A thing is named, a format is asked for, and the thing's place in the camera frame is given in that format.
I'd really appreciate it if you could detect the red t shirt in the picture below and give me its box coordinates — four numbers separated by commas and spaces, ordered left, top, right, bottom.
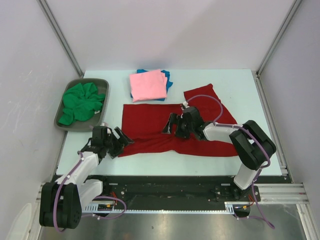
121, 84, 237, 157

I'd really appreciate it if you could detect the green t shirt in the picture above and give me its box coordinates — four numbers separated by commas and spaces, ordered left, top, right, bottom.
58, 82, 106, 126

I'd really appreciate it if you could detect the grey plastic tray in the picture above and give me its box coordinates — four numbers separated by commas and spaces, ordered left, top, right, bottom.
54, 78, 109, 132

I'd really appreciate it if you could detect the pink folded t shirt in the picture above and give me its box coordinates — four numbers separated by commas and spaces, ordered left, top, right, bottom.
129, 69, 168, 103

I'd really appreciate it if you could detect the left aluminium frame post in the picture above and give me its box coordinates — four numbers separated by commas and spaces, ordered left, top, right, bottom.
36, 0, 84, 78

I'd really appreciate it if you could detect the aluminium frame post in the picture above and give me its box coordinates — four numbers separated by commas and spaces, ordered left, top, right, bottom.
255, 0, 304, 77
36, 0, 84, 78

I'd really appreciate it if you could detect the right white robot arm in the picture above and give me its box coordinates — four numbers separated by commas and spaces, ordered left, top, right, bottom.
162, 106, 277, 201

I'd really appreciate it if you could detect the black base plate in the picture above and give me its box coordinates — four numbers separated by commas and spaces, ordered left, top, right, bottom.
88, 175, 262, 213

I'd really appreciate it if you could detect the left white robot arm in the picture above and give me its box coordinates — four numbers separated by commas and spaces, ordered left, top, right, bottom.
39, 125, 134, 232

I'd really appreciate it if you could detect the right aluminium frame post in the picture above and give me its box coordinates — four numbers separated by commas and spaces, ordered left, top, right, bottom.
255, 0, 304, 77

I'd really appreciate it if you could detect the white slotted cable duct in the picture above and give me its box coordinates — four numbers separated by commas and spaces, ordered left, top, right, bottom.
81, 202, 251, 215

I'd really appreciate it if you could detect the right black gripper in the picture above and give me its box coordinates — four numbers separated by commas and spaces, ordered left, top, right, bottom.
162, 112, 195, 139

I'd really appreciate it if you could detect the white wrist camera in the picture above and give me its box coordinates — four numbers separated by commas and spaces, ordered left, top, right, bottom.
100, 122, 112, 134
180, 101, 190, 111

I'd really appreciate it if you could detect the blue folded t shirt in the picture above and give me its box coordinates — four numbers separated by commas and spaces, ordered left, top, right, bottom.
129, 68, 174, 102

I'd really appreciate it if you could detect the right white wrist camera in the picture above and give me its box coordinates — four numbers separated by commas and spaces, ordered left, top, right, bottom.
180, 101, 190, 111

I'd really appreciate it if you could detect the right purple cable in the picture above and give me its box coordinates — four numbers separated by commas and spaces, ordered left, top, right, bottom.
186, 94, 276, 230

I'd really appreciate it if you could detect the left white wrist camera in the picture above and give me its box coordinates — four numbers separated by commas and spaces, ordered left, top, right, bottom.
100, 122, 112, 134

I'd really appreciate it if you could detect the right aluminium side rail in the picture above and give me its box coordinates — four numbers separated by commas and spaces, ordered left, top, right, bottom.
251, 71, 290, 176

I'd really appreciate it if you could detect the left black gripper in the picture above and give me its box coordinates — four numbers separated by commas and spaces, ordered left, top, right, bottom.
103, 127, 133, 159

